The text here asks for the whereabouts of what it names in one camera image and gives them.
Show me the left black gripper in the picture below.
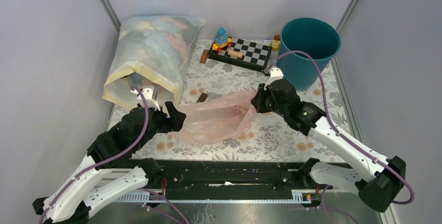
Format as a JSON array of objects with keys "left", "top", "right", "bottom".
[{"left": 135, "top": 101, "right": 187, "bottom": 151}]

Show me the pink trash bag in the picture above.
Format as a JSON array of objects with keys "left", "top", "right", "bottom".
[{"left": 173, "top": 90, "right": 257, "bottom": 145}]

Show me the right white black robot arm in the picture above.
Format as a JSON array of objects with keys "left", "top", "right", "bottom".
[{"left": 251, "top": 79, "right": 406, "bottom": 213}]

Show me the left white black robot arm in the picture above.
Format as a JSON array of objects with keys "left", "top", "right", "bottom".
[{"left": 32, "top": 102, "right": 186, "bottom": 223}]

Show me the teal plastic trash bin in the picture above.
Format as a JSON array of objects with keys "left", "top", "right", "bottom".
[{"left": 276, "top": 18, "right": 341, "bottom": 90}]

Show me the floral patterned table mat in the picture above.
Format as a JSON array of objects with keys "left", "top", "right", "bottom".
[{"left": 99, "top": 39, "right": 359, "bottom": 164}]

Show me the black white checkerboard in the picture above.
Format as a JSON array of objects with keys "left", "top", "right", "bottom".
[{"left": 208, "top": 37, "right": 272, "bottom": 73}]

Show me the dark brown wooden block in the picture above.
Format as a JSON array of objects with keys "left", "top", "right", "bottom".
[{"left": 197, "top": 93, "right": 208, "bottom": 103}]

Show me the yellow toy figure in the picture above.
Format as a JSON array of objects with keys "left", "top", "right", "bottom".
[{"left": 271, "top": 35, "right": 281, "bottom": 51}]

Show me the light wooden block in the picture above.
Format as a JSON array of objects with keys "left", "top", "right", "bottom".
[{"left": 227, "top": 50, "right": 243, "bottom": 59}]

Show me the large translucent plastic bag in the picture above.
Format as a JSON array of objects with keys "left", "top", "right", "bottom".
[{"left": 103, "top": 15, "right": 205, "bottom": 109}]

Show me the colourful toy block train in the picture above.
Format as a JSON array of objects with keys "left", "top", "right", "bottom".
[{"left": 212, "top": 27, "right": 232, "bottom": 53}]

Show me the reddish brown wooden block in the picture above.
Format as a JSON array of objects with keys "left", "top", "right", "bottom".
[{"left": 200, "top": 49, "right": 210, "bottom": 64}]

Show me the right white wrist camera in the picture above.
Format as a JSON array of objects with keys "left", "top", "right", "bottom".
[{"left": 264, "top": 66, "right": 284, "bottom": 91}]

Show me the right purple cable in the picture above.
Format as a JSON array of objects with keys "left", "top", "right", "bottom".
[{"left": 264, "top": 50, "right": 415, "bottom": 205}]

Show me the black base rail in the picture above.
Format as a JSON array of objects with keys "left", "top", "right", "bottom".
[{"left": 95, "top": 158, "right": 369, "bottom": 201}]

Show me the aluminium frame rail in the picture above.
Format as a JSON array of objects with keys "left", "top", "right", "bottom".
[{"left": 76, "top": 168, "right": 389, "bottom": 205}]

